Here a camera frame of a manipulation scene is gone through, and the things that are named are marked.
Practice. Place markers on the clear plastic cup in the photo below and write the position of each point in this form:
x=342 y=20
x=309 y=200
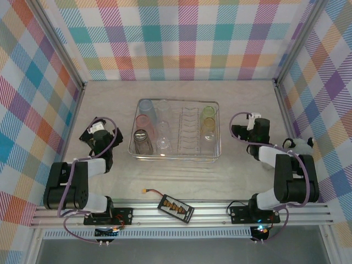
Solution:
x=164 y=127
x=164 y=144
x=164 y=108
x=209 y=136

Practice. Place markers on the dark grey plastic cup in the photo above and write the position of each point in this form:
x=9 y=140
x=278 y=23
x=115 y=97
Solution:
x=143 y=143

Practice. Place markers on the orange plastic cup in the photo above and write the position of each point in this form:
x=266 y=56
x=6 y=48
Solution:
x=209 y=124

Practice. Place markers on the pink plastic cup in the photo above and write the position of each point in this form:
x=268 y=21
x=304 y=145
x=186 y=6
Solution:
x=143 y=121

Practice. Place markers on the green plastic cup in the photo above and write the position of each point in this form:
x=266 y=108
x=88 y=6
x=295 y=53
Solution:
x=208 y=111

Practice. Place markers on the blue plastic cup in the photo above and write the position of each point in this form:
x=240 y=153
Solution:
x=146 y=108

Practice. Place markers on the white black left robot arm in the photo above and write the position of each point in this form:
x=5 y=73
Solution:
x=66 y=187

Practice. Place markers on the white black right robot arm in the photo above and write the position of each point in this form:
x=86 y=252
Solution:
x=291 y=181

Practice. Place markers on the left electronics board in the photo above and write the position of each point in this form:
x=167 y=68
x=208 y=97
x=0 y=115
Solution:
x=107 y=232

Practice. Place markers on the electronics board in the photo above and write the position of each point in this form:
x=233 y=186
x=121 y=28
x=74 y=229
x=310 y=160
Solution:
x=261 y=228
x=107 y=232

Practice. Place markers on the black charger board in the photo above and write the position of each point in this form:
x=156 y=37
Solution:
x=176 y=207

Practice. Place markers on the right electronics board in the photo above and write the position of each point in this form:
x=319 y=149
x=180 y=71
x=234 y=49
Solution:
x=261 y=228

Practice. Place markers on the left aluminium side rail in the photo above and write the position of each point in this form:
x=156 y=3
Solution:
x=72 y=123

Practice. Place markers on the aluminium side rail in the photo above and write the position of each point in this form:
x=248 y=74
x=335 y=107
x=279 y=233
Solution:
x=72 y=123
x=286 y=110

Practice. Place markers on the right aluminium side rail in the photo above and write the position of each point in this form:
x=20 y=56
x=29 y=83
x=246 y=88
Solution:
x=286 y=110

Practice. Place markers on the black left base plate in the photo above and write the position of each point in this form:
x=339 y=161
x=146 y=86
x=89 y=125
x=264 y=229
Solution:
x=125 y=215

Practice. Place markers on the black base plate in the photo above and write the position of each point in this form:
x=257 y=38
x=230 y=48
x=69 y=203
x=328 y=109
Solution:
x=239 y=214
x=125 y=215

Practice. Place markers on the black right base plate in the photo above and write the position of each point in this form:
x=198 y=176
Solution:
x=239 y=214

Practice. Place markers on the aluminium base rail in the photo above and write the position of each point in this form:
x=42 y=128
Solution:
x=148 y=217

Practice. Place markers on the left aluminium frame post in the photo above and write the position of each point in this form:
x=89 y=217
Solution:
x=61 y=45

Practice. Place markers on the aluminium frame post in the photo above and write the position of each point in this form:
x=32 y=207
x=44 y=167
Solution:
x=61 y=45
x=298 y=41

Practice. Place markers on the right aluminium frame post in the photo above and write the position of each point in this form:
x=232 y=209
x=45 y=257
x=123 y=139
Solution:
x=298 y=41

